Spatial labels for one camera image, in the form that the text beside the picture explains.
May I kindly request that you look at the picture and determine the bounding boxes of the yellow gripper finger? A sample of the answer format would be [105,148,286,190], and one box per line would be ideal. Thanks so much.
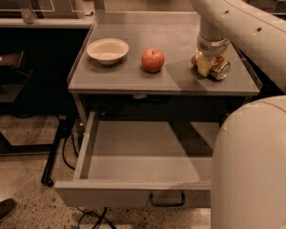
[196,54,218,77]

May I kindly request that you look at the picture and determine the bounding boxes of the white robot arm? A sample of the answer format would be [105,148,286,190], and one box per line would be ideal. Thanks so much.
[191,0,286,229]

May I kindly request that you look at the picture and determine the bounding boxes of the grey counter cabinet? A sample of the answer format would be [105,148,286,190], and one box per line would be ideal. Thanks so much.
[67,0,262,129]

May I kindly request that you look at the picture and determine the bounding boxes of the grey open drawer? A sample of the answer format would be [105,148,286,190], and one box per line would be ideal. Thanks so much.
[54,113,219,207]

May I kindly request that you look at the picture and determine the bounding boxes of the red apple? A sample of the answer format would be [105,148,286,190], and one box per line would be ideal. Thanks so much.
[141,48,165,73]

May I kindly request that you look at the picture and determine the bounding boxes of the white bowl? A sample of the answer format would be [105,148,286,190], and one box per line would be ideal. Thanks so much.
[86,38,129,65]

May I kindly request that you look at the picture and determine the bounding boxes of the black side table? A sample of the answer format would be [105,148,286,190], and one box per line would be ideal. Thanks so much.
[0,52,65,187]

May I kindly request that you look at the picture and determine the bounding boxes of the black shoe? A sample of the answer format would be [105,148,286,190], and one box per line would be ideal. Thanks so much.
[0,198,16,222]

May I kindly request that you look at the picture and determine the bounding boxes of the black drawer handle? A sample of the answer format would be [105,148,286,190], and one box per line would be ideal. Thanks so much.
[149,192,185,207]

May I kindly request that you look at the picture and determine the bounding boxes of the white horizontal rail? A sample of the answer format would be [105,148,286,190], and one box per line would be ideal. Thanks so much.
[0,17,94,29]

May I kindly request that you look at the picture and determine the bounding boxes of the black floor cable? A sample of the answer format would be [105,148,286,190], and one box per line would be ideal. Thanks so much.
[61,131,118,229]

